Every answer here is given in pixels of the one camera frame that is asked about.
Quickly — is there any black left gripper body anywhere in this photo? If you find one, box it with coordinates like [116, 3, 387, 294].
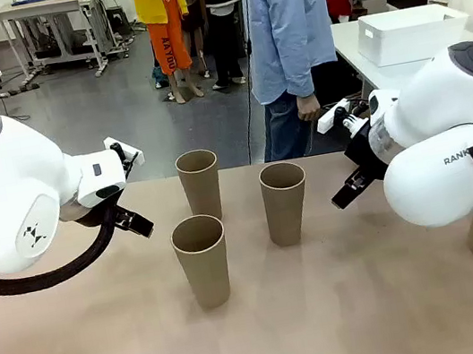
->
[58, 190, 125, 229]

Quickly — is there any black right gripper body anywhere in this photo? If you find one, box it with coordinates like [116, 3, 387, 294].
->
[339, 119, 391, 190]

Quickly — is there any white plastic basket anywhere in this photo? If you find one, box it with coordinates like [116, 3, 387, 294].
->
[352, 0, 473, 72]

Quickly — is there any person's right forearm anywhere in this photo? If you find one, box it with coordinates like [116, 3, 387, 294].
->
[281, 23, 320, 101]

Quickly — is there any white table under basket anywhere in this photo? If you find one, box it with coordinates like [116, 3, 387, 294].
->
[328, 0, 473, 101]

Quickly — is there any person's right hand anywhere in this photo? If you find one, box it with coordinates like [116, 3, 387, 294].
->
[294, 92, 324, 125]

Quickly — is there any power strip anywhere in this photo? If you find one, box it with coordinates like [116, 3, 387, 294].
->
[6, 81, 41, 96]

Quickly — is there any red fabric item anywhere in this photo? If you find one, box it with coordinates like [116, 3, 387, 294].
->
[326, 0, 355, 20]

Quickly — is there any person in light blue shirt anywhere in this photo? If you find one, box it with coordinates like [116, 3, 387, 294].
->
[236, 0, 354, 164]

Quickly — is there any person in black clothes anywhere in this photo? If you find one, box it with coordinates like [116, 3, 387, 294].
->
[188, 0, 258, 92]

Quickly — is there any figure in orange trousers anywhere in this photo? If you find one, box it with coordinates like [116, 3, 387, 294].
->
[120, 0, 206, 112]

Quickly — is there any black computer tower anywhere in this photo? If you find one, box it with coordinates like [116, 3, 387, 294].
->
[105, 4, 135, 40]

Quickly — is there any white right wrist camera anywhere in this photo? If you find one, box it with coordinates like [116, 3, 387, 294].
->
[313, 93, 377, 137]

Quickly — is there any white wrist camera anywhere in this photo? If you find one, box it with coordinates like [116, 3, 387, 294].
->
[313, 93, 377, 137]
[101, 132, 147, 175]

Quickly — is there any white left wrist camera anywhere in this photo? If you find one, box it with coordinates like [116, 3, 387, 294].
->
[101, 132, 147, 175]

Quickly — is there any white desk with metal frame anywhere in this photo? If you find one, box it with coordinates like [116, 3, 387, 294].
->
[0, 0, 123, 92]

